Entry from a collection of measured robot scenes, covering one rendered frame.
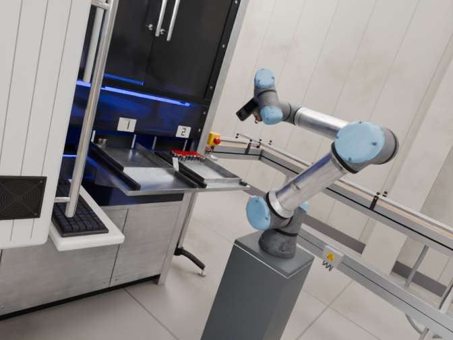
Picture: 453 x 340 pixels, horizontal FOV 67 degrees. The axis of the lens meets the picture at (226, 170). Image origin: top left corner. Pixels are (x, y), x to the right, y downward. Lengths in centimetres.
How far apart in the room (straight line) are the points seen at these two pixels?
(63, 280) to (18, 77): 125
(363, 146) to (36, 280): 151
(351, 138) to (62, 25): 76
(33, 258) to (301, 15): 380
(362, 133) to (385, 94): 301
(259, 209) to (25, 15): 84
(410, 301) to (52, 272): 188
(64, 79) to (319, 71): 361
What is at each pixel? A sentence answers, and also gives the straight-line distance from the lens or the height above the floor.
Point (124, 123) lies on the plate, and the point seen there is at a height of 102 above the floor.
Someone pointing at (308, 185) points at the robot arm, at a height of 112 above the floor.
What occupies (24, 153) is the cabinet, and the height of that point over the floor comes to 106.
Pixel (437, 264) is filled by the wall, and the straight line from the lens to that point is 404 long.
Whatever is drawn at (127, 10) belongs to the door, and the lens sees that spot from 158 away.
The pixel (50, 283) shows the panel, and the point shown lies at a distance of 191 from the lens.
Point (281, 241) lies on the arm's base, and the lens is 134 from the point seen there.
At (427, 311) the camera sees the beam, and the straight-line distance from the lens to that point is 228.
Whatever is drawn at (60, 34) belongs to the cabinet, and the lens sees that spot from 88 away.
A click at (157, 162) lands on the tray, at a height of 89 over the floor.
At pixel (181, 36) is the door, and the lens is 173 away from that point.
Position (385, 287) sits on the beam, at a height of 51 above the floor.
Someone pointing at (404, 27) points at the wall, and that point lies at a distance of 412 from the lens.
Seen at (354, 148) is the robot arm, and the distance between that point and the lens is 100.
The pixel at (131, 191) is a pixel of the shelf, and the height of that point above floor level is 88.
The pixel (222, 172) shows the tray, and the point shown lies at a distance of 180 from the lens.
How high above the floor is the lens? 137
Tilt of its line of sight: 15 degrees down
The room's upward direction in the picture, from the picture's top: 18 degrees clockwise
